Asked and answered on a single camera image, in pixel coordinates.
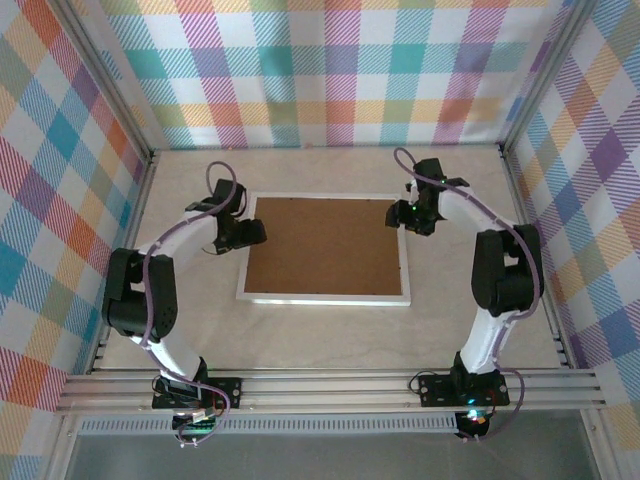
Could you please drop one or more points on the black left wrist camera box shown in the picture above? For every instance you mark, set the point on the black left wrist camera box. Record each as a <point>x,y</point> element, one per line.
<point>250,233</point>

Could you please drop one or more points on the aluminium corner post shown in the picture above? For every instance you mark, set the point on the aluminium corner post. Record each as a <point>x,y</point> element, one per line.
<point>539,75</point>
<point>115,85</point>

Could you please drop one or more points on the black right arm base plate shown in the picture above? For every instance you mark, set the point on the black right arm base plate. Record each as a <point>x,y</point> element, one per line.
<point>440,390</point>

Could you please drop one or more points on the aluminium mounting rail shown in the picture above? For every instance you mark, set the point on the aluminium mounting rail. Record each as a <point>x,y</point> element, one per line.
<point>325,390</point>

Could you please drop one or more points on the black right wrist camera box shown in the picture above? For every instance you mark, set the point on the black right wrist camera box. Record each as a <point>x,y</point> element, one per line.
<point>396,214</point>

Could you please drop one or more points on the white picture frame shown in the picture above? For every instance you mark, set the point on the white picture frame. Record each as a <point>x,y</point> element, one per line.
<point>325,299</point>

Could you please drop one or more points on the brown backing board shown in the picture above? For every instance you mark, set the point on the brown backing board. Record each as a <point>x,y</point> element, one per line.
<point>325,245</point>

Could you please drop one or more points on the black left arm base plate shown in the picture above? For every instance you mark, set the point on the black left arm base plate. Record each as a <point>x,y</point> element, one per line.
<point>225,390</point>

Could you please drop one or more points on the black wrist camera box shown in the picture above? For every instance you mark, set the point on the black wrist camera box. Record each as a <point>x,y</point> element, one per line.
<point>250,233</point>
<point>396,214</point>

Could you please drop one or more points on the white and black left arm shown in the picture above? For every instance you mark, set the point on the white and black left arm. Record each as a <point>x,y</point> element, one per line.
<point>180,232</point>

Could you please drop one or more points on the aluminium frame leg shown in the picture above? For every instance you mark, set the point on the aluminium frame leg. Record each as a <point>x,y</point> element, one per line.
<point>62,450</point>
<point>600,450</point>

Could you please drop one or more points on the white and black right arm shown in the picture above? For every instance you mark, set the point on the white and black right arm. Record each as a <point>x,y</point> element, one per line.
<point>465,210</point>

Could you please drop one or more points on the aluminium table side rail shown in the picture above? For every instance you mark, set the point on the aluminium table side rail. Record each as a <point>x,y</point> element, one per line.
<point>548,300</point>
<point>137,200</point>

